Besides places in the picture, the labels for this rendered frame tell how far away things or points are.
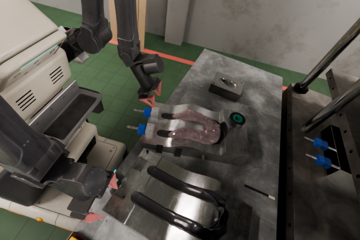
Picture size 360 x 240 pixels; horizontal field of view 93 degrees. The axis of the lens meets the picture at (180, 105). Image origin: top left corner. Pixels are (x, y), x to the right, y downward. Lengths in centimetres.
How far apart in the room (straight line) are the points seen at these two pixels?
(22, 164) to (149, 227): 45
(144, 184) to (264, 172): 59
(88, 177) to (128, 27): 43
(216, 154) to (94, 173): 56
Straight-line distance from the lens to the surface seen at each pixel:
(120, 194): 75
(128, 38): 62
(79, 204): 54
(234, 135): 88
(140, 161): 78
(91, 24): 67
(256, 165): 99
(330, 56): 150
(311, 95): 169
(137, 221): 70
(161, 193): 72
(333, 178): 110
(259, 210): 92
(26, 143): 37
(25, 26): 59
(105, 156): 146
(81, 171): 40
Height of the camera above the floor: 158
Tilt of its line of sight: 48 degrees down
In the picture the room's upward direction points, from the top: 13 degrees clockwise
